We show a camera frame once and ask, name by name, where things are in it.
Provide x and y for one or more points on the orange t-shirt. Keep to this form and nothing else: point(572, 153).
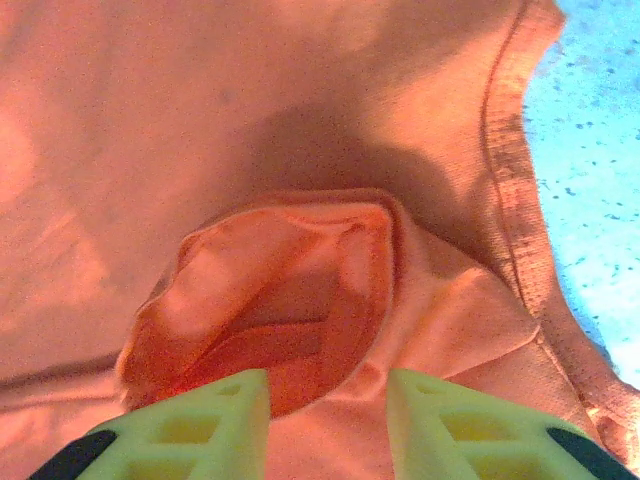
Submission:
point(250, 150)

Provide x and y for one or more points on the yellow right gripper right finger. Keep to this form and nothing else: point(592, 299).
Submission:
point(475, 435)

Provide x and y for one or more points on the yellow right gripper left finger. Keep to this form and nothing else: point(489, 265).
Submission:
point(190, 435)

